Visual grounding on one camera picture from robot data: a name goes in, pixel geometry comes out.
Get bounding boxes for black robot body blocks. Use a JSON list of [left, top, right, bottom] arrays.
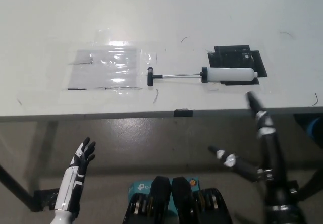
[[122, 175, 234, 224]]

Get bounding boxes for white air pump black handle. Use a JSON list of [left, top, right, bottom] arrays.
[[147, 67, 258, 87]]

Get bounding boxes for clear taped plastic sheet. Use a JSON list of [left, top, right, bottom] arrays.
[[60, 41, 158, 91]]

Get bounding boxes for black table leg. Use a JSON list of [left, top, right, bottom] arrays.
[[0, 163, 61, 212], [286, 168, 323, 202]]

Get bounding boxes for teal router box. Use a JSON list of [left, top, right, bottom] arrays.
[[127, 176, 202, 215]]

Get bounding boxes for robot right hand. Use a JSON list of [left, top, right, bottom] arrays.
[[207, 91, 301, 210]]

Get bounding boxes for black tape patch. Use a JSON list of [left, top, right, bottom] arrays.
[[207, 45, 268, 86]]

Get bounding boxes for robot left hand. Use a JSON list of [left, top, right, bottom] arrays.
[[53, 137, 96, 214]]

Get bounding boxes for blue round object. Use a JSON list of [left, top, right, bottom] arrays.
[[306, 117, 323, 141]]

